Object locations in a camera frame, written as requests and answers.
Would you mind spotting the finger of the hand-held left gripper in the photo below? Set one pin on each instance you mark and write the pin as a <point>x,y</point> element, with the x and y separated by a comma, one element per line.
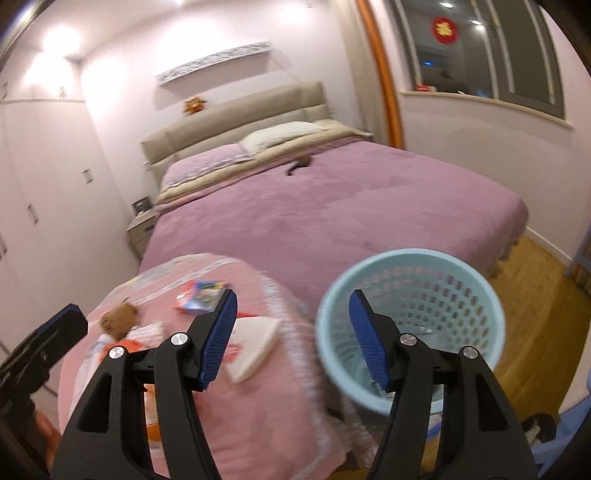
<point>64,323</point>

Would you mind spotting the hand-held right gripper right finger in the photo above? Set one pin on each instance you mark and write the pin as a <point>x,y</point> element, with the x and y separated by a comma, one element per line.
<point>369,337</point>

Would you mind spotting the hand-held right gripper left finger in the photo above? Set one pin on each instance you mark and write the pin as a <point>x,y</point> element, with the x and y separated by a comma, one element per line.
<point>219,337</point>

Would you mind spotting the white paper carton red print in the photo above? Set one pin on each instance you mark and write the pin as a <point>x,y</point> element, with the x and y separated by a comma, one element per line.
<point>254,350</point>

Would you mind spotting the colourful snack packet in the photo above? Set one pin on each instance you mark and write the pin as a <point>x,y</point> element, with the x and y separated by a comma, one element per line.
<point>203,295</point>

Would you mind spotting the brown paper packet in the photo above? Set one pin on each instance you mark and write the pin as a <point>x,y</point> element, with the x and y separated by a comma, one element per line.
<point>120,318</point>

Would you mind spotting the orange plastic packet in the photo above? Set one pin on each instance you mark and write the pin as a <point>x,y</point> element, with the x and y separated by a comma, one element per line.
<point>136,345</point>

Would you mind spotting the light blue plastic basket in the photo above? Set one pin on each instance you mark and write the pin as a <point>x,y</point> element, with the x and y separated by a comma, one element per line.
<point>438,295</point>

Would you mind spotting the grey nightstand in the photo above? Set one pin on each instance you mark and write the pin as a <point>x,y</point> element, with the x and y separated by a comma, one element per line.
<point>141,235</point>

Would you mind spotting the bed with purple cover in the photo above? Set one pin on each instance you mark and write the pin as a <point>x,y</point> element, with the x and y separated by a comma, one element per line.
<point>346,207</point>

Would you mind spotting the white wardrobe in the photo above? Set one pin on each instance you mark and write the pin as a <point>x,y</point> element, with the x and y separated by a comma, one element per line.
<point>46,184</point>

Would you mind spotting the pink pillow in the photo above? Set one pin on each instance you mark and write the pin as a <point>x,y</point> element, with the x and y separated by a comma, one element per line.
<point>207,161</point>

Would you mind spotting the dark brown stick object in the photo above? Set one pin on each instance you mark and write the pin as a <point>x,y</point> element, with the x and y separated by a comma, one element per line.
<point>302,162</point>

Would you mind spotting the black shoe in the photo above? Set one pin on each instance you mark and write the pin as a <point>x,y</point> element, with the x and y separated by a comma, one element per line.
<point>540,427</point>

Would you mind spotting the beige quilt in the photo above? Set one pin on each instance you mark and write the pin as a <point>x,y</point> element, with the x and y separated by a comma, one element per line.
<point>332,131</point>

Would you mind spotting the white pillow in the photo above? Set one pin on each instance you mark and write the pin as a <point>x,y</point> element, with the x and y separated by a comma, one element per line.
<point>277,134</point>

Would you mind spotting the beige padded headboard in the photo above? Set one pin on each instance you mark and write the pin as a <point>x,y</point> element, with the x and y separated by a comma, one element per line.
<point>231,115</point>

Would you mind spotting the orange plush toy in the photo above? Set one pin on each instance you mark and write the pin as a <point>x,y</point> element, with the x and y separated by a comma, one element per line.
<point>196,105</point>

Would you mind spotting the orange curtain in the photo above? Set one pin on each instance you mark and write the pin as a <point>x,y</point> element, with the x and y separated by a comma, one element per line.
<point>385,83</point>

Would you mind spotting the small red box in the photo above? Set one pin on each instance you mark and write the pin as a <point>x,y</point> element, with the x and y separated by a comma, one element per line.
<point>425,87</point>

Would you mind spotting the white window sill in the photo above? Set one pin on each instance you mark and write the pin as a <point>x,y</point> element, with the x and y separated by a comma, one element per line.
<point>485,104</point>

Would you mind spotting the pale sheer curtain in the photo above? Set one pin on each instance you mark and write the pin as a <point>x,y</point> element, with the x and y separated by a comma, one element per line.
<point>358,69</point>

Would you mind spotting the grey framed window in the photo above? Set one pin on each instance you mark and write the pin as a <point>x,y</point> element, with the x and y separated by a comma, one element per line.
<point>461,60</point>

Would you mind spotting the red round window sticker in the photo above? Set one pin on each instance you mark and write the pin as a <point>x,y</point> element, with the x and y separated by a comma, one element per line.
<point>445,30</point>

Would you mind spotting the dark photo frame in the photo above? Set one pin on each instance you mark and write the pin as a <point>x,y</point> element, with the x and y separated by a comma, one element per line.
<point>141,205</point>

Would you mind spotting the white patterned wall shelf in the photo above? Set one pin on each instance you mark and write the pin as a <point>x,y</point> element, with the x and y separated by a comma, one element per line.
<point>207,62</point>

